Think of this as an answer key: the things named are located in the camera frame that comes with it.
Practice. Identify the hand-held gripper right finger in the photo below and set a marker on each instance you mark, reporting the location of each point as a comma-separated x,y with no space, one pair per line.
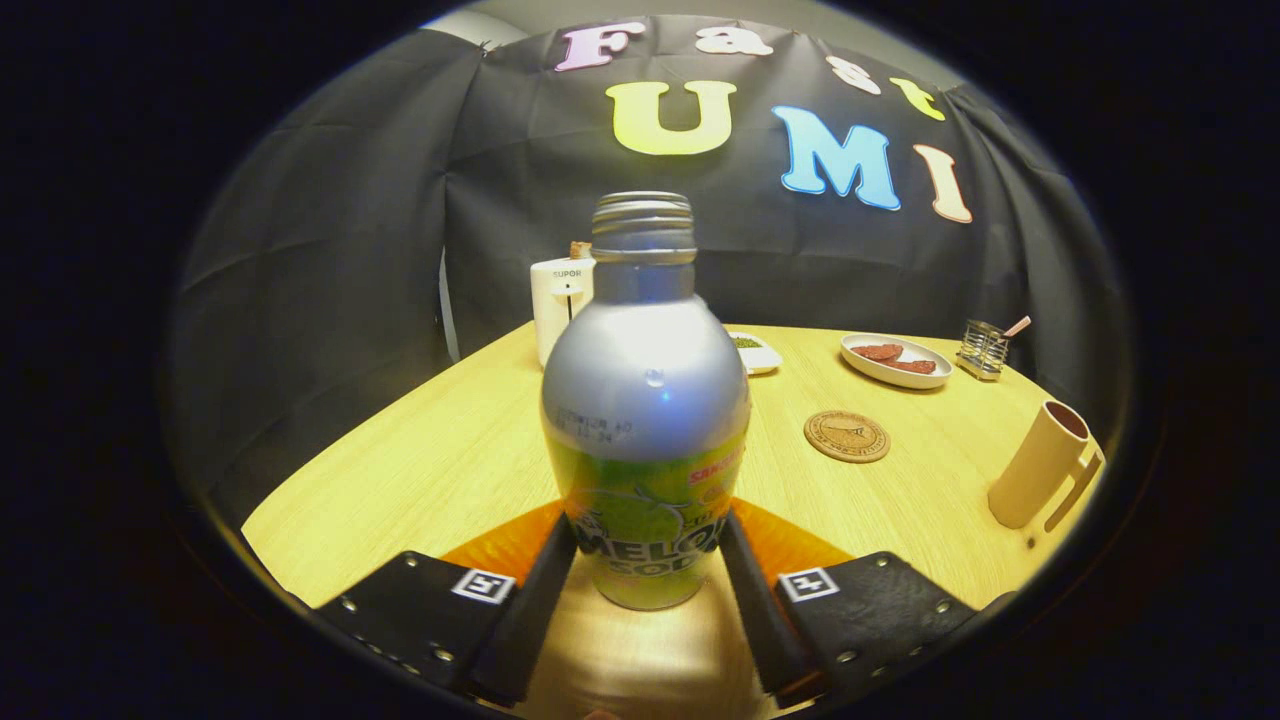
760,620

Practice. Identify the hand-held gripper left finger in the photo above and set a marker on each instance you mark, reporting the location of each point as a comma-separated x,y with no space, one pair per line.
525,630

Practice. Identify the round cork coaster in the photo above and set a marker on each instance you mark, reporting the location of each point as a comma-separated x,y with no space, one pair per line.
847,437

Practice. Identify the silver green juice bottle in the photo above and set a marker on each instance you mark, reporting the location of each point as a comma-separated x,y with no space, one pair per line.
645,400

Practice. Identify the wooden table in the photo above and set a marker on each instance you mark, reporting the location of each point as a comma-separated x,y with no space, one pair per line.
440,460

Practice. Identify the white divided dish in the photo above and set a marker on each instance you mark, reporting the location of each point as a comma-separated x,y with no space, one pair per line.
760,355

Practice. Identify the white oval plate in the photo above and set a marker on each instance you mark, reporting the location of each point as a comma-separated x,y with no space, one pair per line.
870,372

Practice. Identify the brown meat slice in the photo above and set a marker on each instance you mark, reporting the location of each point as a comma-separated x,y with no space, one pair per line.
878,352
912,366

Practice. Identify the white toaster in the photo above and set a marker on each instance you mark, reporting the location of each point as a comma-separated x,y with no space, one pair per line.
555,310

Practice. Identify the toast slice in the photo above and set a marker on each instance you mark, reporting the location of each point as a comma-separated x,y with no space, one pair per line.
580,250

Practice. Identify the black backdrop cloth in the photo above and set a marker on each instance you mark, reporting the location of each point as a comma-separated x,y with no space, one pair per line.
320,250

